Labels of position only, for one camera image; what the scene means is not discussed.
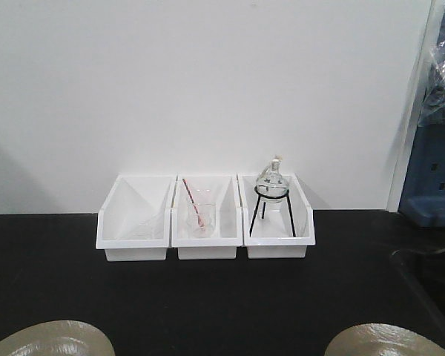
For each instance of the left white storage bin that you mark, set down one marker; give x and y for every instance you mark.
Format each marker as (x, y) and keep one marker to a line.
(132, 200)

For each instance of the clear glass funnel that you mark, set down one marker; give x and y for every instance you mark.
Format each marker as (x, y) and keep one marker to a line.
(151, 229)

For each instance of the tan round plate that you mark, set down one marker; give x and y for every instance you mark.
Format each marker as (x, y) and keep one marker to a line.
(58, 337)
(381, 339)

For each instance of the blue pegboard drying rack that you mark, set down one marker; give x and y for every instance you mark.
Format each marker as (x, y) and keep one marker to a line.
(423, 196)

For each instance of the black wire tripod stand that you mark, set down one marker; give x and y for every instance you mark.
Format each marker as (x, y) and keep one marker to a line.
(258, 209)

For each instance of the black lab sink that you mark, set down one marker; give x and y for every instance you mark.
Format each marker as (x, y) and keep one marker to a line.
(424, 273)

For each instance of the middle white storage bin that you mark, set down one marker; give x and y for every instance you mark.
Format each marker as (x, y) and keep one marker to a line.
(222, 191)

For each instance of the clear glass beaker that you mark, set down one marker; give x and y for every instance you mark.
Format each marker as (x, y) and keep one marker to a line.
(207, 212)

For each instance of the round glass flask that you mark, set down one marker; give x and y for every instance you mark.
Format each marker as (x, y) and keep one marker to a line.
(270, 184)

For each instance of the white storage bin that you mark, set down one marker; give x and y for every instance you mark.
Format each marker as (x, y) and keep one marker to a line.
(132, 200)
(222, 191)
(271, 237)

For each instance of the right white storage bin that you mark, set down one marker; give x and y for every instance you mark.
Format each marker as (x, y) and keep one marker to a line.
(271, 237)

